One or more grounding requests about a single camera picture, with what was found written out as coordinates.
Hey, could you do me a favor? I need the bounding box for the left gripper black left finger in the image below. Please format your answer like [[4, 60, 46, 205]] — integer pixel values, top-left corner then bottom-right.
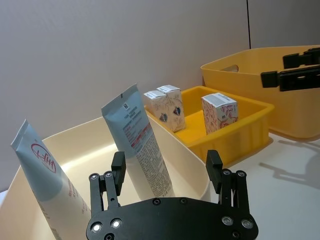
[[89, 151, 127, 216]]

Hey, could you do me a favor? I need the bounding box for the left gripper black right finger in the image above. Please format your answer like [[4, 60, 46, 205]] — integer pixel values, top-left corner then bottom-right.
[[205, 149, 251, 211]]

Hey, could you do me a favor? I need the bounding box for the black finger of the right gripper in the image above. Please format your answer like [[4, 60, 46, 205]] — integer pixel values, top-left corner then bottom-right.
[[282, 47, 320, 70], [260, 66, 320, 92]]

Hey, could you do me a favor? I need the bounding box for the shallow yellow plastic tray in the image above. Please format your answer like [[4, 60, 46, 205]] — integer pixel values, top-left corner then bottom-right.
[[144, 85, 275, 168]]

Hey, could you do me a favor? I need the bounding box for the cream plastic bin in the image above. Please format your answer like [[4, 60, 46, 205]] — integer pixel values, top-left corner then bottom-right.
[[0, 116, 211, 240]]

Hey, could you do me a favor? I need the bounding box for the pale blue tube printed text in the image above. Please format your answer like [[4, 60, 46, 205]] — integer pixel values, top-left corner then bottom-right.
[[101, 83, 175, 198]]

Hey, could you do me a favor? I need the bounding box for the small carton red floral print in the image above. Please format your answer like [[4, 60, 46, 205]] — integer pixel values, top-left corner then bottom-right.
[[201, 92, 240, 136]]

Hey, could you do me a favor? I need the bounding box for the pale blue tube red logo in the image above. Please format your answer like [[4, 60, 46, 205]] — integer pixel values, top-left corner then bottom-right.
[[10, 119, 92, 240]]

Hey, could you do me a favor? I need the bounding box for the small carton with heart print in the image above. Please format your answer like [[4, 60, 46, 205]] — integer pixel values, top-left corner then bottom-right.
[[143, 90, 176, 133], [156, 84, 187, 130]]

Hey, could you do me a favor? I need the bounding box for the large yellow basket with handle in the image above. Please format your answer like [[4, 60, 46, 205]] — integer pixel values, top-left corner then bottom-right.
[[199, 44, 320, 143]]

